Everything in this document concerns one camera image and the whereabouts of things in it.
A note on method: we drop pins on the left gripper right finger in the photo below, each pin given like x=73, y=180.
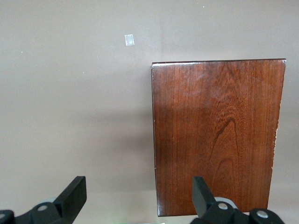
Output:
x=203, y=200

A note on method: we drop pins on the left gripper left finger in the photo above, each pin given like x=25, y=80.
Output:
x=70, y=200

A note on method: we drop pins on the dark red wooden cabinet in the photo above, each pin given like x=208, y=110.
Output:
x=217, y=128

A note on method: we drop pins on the small clear tape piece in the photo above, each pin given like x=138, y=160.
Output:
x=129, y=40

